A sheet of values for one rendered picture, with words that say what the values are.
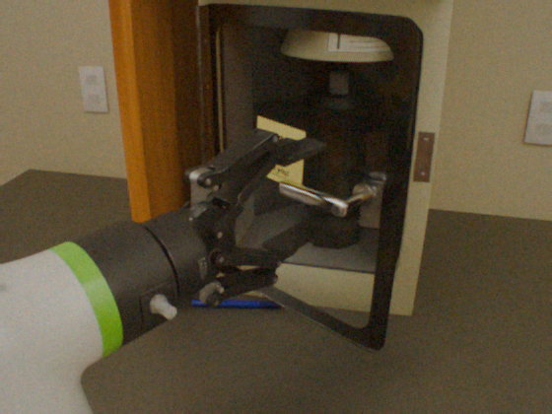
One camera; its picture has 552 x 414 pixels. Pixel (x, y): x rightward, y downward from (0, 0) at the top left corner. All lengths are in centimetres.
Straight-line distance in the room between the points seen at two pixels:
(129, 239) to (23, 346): 11
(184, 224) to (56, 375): 16
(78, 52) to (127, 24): 69
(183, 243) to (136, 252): 5
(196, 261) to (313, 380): 32
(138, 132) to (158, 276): 31
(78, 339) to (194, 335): 41
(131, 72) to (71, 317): 37
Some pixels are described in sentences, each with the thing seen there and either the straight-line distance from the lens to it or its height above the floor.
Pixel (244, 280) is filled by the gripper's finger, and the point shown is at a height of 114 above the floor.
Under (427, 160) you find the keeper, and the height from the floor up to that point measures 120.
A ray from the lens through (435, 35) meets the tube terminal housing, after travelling 65.
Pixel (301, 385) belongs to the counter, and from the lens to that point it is 68.
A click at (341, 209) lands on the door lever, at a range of 51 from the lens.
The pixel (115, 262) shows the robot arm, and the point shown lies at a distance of 38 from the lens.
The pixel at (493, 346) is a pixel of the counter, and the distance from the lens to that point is 79.
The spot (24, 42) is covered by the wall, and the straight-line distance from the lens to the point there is 142.
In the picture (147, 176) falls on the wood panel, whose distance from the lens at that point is 69.
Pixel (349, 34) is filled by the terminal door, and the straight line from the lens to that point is 53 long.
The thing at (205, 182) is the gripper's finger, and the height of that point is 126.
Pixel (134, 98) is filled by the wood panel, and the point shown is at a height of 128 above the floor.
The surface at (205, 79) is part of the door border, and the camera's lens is 69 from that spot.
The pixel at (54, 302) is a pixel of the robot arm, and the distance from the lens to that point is 35.
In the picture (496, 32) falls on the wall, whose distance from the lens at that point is 110.
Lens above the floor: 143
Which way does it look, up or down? 25 degrees down
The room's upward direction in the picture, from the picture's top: straight up
